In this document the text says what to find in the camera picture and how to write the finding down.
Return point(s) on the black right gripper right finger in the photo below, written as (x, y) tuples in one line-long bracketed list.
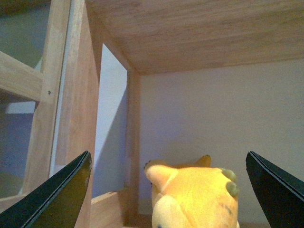
[(279, 193)]

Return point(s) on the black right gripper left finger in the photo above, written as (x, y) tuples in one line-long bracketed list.
[(56, 203)]

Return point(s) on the orange plush dinosaur toy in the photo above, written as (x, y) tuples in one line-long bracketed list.
[(192, 195)]

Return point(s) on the wooden shelf unit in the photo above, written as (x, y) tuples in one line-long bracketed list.
[(222, 77)]

